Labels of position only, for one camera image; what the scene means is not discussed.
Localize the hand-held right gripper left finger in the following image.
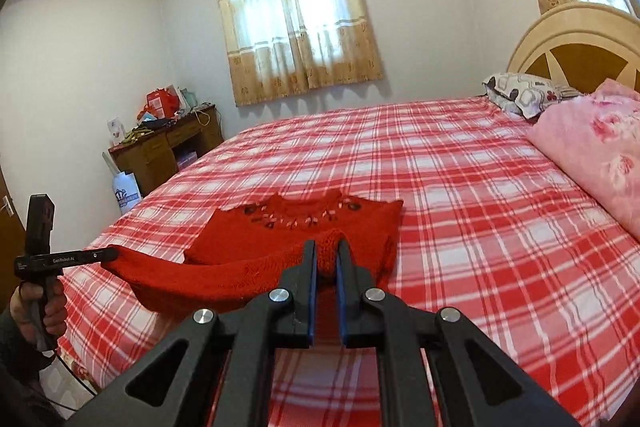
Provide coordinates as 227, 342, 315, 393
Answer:
65, 239, 318, 427

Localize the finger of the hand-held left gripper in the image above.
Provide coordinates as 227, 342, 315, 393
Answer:
75, 247, 121, 264

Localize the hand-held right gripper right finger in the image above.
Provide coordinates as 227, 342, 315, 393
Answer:
336, 238, 583, 427

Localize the red embroidered knit sweater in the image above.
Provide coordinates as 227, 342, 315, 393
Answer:
102, 188, 405, 313

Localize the person's left forearm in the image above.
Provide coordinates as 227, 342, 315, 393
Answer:
0, 307, 58, 427

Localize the person's left hand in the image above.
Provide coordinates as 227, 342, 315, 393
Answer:
10, 279, 68, 339

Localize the brown wooden door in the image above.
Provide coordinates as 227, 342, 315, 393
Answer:
0, 180, 23, 258

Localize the white paper bag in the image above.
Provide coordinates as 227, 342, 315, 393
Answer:
107, 152, 144, 215

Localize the brown wooden desk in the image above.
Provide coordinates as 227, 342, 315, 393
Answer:
108, 104, 224, 195

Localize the bed with red plaid sheet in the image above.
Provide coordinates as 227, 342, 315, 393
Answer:
52, 94, 640, 427

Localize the red gift bag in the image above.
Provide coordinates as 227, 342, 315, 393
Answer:
146, 88, 179, 118

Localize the white gift bag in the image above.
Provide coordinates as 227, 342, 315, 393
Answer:
173, 84, 194, 113

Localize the beige floral window curtain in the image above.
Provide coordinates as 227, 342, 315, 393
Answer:
212, 0, 385, 107

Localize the grey patterned pillow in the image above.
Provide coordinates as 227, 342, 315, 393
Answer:
482, 72, 583, 120

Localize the pink floral quilt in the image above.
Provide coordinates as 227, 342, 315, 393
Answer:
525, 78, 640, 242

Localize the cream wooden headboard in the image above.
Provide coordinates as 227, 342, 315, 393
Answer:
506, 1, 640, 95

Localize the black cable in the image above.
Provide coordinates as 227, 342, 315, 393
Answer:
47, 346, 101, 395

